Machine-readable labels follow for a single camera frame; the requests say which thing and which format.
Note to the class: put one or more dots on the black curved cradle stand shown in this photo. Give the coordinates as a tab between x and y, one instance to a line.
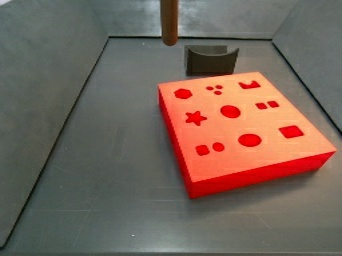
209	60

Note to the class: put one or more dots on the brown oval rod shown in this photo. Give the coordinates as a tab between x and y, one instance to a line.
168	19

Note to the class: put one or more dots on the red shape-sorter block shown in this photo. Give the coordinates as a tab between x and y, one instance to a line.
236	133

